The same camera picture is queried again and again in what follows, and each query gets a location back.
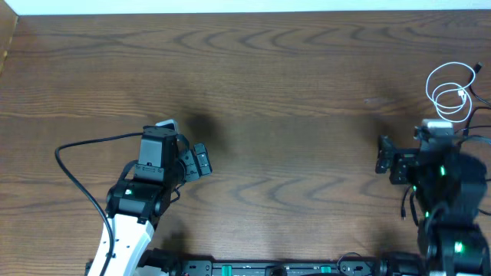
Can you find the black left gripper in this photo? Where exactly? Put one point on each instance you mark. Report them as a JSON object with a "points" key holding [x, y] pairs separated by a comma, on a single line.
{"points": [[192, 171]]}

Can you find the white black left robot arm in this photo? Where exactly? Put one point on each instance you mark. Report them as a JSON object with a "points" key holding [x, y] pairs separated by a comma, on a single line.
{"points": [[145, 190]]}

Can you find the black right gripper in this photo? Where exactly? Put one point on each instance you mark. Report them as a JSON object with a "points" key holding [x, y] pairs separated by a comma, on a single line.
{"points": [[404, 158]]}

